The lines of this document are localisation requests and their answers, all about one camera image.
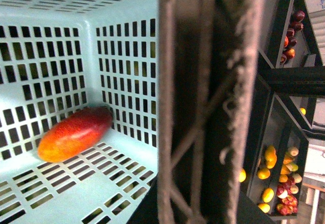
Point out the red yellow mango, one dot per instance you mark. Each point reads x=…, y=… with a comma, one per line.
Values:
x=75, y=134

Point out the brown basket handle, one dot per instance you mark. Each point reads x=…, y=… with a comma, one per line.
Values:
x=207, y=68

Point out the light blue plastic basket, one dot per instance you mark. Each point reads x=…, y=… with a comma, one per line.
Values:
x=57, y=57

